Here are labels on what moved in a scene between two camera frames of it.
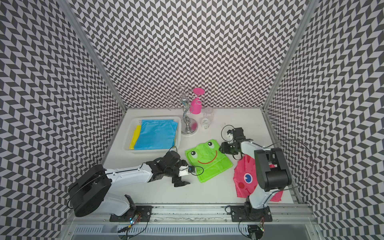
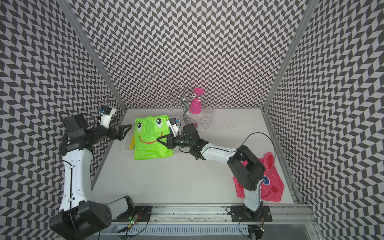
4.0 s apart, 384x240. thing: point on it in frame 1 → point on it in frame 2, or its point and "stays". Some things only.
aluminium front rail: [205, 215] stays
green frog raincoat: [208, 159] → [147, 130]
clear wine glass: [208, 115] stays
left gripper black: [179, 183] → [113, 135]
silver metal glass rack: [189, 126] stays
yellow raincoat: [135, 137] stays
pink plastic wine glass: [196, 105] stays
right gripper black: [224, 146] → [170, 143]
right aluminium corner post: [301, 28] stays
